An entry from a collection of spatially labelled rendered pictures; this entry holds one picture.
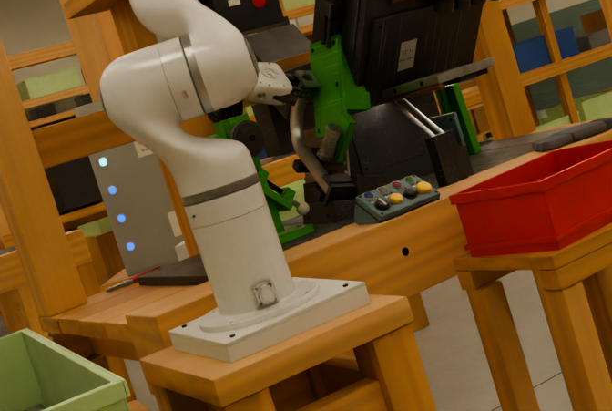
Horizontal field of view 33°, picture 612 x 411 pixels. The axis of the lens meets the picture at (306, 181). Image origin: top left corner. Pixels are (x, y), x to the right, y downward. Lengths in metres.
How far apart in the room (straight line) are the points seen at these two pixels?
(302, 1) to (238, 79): 9.12
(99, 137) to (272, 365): 1.14
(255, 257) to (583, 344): 0.60
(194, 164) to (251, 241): 0.14
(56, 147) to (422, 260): 0.89
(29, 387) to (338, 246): 0.61
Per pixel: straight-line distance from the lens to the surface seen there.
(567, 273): 1.78
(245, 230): 1.51
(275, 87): 2.19
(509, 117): 2.99
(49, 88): 11.90
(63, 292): 2.31
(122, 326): 1.90
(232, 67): 1.50
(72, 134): 2.43
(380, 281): 1.94
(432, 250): 2.01
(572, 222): 1.81
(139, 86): 1.50
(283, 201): 2.14
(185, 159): 1.50
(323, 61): 2.26
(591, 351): 1.82
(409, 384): 1.54
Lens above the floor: 1.17
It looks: 5 degrees down
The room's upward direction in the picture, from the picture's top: 17 degrees counter-clockwise
